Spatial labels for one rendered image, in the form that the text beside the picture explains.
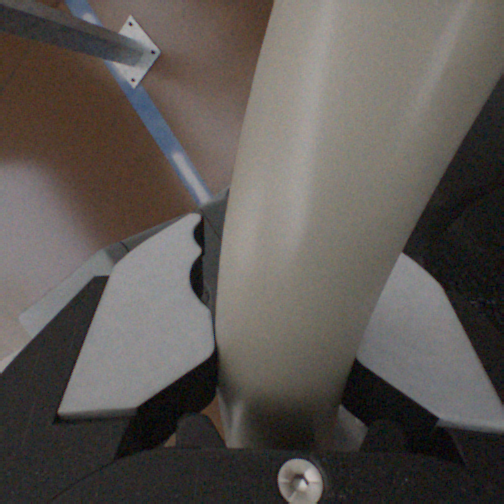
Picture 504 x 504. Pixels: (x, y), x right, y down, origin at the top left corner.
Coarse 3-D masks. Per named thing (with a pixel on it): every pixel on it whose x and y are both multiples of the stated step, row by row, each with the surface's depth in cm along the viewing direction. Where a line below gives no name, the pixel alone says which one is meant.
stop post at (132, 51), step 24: (0, 0) 84; (24, 0) 92; (0, 24) 88; (24, 24) 92; (48, 24) 97; (72, 24) 105; (72, 48) 111; (96, 48) 118; (120, 48) 126; (144, 48) 136; (144, 72) 140
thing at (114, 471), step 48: (192, 432) 5; (384, 432) 5; (96, 480) 4; (144, 480) 4; (192, 480) 4; (240, 480) 4; (288, 480) 4; (336, 480) 4; (384, 480) 4; (432, 480) 4; (480, 480) 4
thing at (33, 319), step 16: (224, 192) 145; (208, 208) 109; (224, 208) 118; (160, 224) 87; (208, 224) 104; (128, 240) 74; (144, 240) 78; (208, 240) 100; (96, 256) 68; (112, 256) 68; (208, 256) 96; (80, 272) 71; (96, 272) 69; (208, 272) 92; (64, 288) 74; (80, 288) 72; (208, 288) 89; (48, 304) 78; (64, 304) 76; (208, 304) 86; (32, 320) 82; (48, 320) 80; (32, 336) 84
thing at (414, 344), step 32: (384, 288) 9; (416, 288) 9; (384, 320) 8; (416, 320) 8; (448, 320) 8; (384, 352) 7; (416, 352) 7; (448, 352) 7; (352, 384) 7; (384, 384) 6; (416, 384) 6; (448, 384) 6; (480, 384) 6; (384, 416) 6; (416, 416) 6; (448, 416) 6; (480, 416) 6; (416, 448) 6
